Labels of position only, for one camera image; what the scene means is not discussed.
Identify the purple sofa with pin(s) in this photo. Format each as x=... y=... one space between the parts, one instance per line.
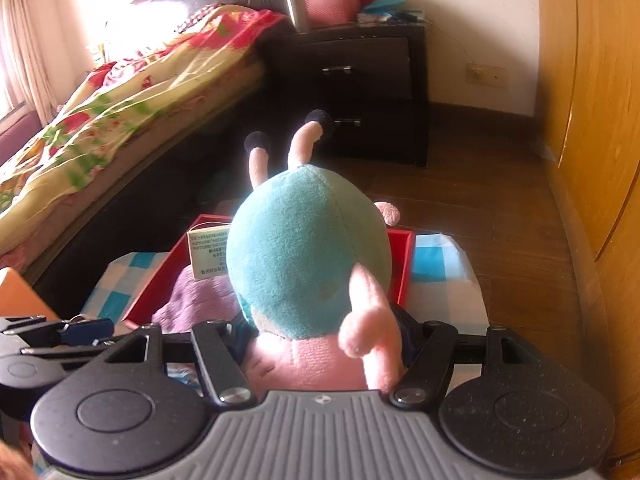
x=17 y=132

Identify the purple towel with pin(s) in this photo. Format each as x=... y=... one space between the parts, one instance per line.
x=200 y=300

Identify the red cardboard box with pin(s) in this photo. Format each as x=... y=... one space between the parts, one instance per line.
x=404 y=265

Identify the pink plastic basket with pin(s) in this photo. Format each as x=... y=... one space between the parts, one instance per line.
x=332 y=7

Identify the blue clutter on nightstand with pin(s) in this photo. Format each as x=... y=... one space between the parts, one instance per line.
x=392 y=10

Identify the orange ribbed block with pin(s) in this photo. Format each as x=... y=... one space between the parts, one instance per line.
x=20 y=295

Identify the small white printed box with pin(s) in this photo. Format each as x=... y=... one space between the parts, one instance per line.
x=207 y=255

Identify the beige curtain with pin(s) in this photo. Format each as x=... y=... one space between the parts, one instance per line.
x=30 y=50

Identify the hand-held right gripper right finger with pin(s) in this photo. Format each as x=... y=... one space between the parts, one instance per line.
x=430 y=360

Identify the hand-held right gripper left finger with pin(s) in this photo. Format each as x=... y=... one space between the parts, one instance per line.
x=216 y=360

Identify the yellow wooden wardrobe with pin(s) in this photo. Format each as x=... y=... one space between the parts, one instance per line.
x=590 y=110

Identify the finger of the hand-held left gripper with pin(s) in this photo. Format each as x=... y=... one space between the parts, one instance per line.
x=90 y=330
x=60 y=351

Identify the blue white checked cloth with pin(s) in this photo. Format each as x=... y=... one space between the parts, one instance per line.
x=440 y=300

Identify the steel cup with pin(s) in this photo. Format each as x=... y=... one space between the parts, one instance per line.
x=296 y=10

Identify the floral quilt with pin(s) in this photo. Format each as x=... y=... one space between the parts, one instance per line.
x=125 y=110

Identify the pink plush toy teal dress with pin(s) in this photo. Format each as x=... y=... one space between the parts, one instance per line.
x=300 y=240

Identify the dark wooden nightstand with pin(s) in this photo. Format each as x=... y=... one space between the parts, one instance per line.
x=370 y=90

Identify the dark wooden bed frame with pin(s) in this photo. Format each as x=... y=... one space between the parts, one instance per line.
x=150 y=200

